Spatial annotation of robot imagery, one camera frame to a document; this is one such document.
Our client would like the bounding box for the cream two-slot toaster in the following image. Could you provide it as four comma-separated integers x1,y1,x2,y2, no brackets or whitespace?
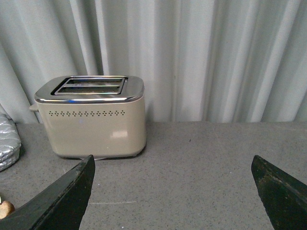
30,76,146,160

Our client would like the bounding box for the silver quilted oven mitt top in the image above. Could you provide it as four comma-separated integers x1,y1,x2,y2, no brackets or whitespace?
0,106,21,161

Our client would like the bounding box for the silver quilted oven mitt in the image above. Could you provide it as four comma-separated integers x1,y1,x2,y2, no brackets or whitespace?
0,106,21,161
0,151,20,171

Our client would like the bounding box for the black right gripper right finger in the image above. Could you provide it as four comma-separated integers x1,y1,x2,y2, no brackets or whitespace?
251,155,307,230

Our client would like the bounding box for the silver quilted oven mitt bottom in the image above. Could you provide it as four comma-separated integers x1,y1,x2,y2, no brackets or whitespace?
0,151,20,171

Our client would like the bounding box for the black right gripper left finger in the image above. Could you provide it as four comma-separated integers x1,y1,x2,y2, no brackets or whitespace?
0,155,95,230

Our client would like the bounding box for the white pleated curtain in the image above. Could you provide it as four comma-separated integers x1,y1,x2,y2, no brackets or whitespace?
0,0,307,123

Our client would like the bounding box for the brown bread slice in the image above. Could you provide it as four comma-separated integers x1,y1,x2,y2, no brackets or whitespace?
0,201,15,219

